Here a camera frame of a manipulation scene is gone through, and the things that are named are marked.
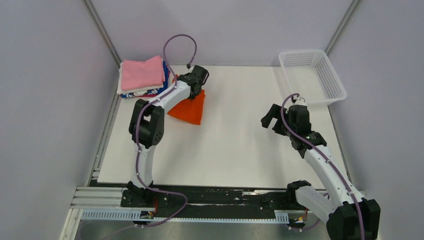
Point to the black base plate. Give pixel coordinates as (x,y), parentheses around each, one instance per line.
(219,201)

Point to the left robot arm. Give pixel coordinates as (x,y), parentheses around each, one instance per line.
(147,128)

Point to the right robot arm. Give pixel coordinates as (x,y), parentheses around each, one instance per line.
(346,212)

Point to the left corner metal post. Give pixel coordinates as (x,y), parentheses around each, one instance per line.
(93,13)

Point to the blue folded t-shirt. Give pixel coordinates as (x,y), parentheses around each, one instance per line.
(149,93)

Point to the pink folded t-shirt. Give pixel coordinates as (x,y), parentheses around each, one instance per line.
(137,75)

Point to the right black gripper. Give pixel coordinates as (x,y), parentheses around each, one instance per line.
(275,112)

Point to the aluminium frame rail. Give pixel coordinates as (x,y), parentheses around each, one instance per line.
(107,198)

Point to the right corner metal post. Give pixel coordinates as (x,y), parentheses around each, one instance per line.
(349,13)

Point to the corner metal post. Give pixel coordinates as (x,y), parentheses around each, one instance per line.
(93,13)
(349,13)

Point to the orange t-shirt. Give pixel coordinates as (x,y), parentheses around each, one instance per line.
(189,110)

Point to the white plastic basket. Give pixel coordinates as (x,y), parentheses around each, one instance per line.
(310,73)

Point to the white slotted cable duct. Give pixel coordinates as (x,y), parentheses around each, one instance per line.
(277,217)

